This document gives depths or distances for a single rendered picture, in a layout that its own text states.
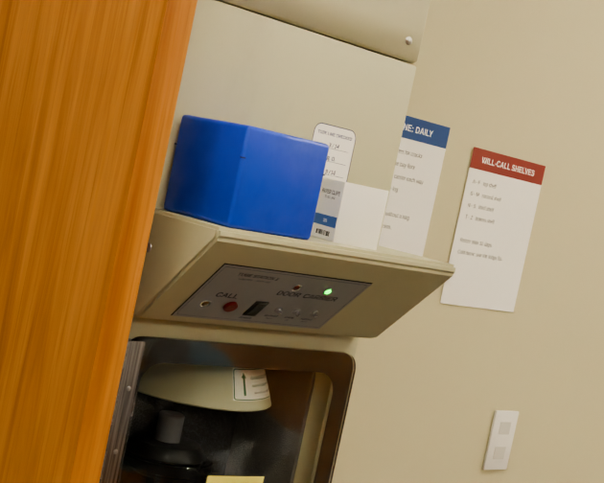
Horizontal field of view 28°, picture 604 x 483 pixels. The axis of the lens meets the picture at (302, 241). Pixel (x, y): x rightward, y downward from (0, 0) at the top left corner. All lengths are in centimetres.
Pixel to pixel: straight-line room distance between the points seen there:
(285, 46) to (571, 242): 126
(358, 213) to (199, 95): 19
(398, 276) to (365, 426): 86
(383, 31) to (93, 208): 41
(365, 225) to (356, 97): 16
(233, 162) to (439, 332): 111
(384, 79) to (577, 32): 103
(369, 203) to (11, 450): 41
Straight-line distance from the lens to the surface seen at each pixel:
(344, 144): 126
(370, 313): 125
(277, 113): 120
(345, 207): 117
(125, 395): 113
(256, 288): 112
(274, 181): 106
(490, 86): 210
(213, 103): 115
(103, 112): 104
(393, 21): 130
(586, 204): 238
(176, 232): 107
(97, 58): 107
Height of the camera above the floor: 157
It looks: 3 degrees down
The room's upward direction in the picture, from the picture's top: 12 degrees clockwise
